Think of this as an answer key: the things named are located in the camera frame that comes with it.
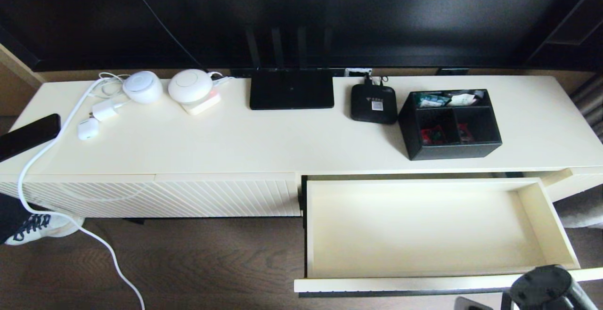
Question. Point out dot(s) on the black organizer box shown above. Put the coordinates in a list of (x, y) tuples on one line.
[(407, 131)]

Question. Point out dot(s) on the cream fluted drawer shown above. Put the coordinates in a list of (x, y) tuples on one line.
[(424, 230)]

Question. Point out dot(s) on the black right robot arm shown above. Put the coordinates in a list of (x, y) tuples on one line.
[(541, 286)]

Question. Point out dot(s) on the white ribbed cabinet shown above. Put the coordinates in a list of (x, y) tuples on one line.
[(282, 145)]

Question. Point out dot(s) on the black router with antennas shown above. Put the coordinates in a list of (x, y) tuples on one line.
[(292, 91)]

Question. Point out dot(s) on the black set-top box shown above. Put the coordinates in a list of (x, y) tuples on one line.
[(372, 112)]

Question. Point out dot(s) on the cream fluted cabinet front panel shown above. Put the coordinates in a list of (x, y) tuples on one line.
[(94, 197), (226, 197)]

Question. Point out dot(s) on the white pink square base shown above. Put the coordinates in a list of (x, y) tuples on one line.
[(207, 105)]

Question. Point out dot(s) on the white round dome device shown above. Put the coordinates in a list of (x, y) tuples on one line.
[(191, 86)]

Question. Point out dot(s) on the black television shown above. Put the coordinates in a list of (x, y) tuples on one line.
[(330, 18)]

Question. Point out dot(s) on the red packet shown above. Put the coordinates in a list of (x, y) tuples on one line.
[(433, 135)]

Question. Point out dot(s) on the green packet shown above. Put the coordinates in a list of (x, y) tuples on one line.
[(431, 100)]

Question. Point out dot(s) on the dark red-blue packet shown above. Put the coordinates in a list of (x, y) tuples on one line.
[(464, 133)]

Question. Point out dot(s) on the white packet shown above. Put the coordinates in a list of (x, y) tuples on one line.
[(461, 99)]

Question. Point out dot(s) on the black television foot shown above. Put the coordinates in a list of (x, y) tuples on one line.
[(452, 71)]

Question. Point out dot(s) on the small white round speaker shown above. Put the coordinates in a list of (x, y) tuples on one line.
[(141, 88)]

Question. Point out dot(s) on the white charger adapter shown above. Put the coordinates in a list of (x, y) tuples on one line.
[(104, 110)]

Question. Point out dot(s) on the small white charger cube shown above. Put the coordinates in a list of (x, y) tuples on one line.
[(88, 128)]

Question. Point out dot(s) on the white sneaker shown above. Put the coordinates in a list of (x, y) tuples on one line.
[(56, 225)]

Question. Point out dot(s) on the black smartphone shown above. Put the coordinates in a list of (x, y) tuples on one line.
[(28, 135)]

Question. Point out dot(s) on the black side shelf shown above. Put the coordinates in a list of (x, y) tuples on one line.
[(579, 32)]

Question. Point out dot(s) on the dark trouser leg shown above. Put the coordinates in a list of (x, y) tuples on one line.
[(12, 220)]

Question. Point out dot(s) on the white wall socket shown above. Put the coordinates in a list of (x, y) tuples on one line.
[(353, 71)]

